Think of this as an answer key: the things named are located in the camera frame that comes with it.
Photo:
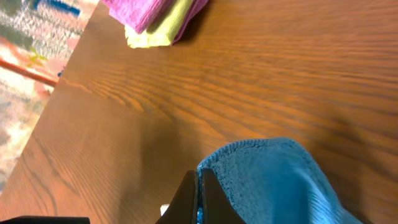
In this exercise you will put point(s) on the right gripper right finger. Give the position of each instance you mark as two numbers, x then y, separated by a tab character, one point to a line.
216	206

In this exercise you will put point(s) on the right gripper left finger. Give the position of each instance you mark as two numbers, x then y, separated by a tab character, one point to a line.
183	207

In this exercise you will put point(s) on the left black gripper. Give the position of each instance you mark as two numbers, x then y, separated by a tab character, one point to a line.
46	220

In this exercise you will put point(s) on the blue microfiber cloth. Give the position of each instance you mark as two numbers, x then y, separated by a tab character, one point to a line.
275	181

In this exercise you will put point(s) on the light green folded cloth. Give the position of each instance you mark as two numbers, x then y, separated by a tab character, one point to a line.
165	29

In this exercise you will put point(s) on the purple folded cloth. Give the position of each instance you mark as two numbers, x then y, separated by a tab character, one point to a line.
139	14

